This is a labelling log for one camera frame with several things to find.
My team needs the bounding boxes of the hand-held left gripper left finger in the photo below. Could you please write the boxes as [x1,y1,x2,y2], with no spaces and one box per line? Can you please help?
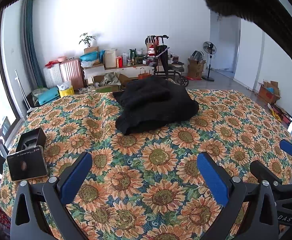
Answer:
[10,151,93,240]

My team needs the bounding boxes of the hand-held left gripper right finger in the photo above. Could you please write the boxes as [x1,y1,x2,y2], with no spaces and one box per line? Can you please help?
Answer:
[197,151,279,240]

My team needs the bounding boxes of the black knit sweater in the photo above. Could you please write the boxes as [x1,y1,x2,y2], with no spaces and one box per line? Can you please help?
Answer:
[112,76,199,136]

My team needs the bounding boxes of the colourful packets on floor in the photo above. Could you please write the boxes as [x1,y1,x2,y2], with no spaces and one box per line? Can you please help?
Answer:
[268,103,292,128]

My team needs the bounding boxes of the gold-edged smartphone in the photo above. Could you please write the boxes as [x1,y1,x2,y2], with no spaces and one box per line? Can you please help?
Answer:
[6,145,49,182]

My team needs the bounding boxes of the open cardboard box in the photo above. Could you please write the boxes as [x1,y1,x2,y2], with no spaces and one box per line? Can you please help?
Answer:
[257,80,281,105]

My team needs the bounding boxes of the open black box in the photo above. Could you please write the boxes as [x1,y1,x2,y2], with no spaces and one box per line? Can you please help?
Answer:
[15,127,47,153]

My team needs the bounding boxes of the sunflower print blanket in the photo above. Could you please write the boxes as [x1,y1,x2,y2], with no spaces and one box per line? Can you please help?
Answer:
[0,89,292,240]

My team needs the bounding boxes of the yellow bag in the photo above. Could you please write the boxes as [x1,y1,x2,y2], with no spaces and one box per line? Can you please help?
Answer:
[59,86,74,97]

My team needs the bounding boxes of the teal case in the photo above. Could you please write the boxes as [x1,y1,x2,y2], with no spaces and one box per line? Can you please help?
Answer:
[35,87,60,105]

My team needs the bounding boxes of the dark smartphone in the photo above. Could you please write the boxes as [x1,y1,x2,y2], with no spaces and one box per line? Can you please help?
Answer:
[0,116,11,137]

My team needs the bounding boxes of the white plastic bag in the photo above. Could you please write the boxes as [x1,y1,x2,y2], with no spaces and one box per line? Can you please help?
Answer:
[57,81,72,91]

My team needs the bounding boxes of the green box with cloth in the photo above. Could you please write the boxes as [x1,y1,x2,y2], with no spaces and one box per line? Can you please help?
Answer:
[94,72,123,93]

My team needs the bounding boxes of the white suitcase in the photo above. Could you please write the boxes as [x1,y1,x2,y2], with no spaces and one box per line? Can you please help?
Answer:
[43,64,64,88]

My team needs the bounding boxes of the pink suitcase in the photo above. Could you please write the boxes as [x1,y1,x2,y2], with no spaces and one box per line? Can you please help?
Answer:
[59,58,85,90]

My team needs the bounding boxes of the white pole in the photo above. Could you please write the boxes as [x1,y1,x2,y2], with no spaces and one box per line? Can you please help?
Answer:
[14,69,28,113]

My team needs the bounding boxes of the tall cardboard box with fan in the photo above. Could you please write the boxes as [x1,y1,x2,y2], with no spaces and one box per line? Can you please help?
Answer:
[187,50,207,80]

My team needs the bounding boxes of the blue plastic basin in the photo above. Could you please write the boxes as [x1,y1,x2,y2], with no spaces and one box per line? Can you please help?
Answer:
[80,51,106,62]

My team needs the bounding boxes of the orange paper bag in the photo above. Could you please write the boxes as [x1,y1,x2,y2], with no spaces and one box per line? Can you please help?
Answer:
[138,67,152,80]

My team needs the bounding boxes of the white plastic bucket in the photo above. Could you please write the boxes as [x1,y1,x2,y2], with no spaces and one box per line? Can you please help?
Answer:
[103,49,118,68]

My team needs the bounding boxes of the low wooden shelf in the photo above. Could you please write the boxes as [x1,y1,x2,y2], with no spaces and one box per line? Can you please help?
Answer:
[103,64,161,71]

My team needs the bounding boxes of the black standing fan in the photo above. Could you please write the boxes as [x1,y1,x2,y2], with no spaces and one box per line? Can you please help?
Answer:
[201,41,217,82]

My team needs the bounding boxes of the small cardboard box under plant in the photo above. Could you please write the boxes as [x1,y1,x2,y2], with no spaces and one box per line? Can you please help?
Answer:
[83,46,99,55]

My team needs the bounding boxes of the black umbrella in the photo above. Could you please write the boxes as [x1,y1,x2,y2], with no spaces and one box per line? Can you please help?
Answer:
[158,44,170,78]

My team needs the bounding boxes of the row of bottles and jars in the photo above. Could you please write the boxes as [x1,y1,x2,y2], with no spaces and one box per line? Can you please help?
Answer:
[122,48,149,67]

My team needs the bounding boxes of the potted green plant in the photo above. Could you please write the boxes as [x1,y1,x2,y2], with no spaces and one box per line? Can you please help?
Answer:
[78,32,98,48]

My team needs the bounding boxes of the teal and grey curtain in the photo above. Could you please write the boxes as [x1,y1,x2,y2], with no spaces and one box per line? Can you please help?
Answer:
[21,0,47,90]

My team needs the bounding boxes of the dark ribbed cloth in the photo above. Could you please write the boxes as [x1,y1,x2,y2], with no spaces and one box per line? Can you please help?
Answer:
[178,0,292,80]

